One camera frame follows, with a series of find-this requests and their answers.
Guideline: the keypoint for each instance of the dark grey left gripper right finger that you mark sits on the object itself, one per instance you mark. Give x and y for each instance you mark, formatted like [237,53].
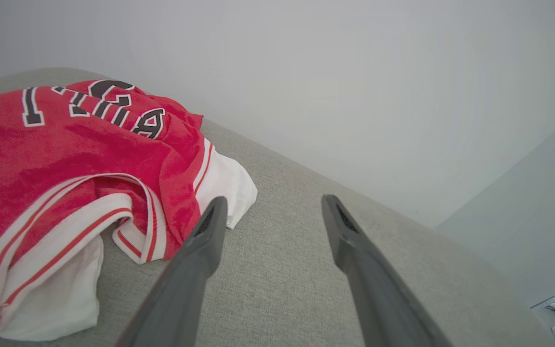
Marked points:
[378,294]

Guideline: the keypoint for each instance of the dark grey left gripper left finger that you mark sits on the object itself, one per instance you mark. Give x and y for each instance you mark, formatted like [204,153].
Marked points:
[188,284]

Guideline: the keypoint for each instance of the red basketball jersey white sleeves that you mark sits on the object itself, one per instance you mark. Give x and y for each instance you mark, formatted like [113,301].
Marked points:
[65,149]

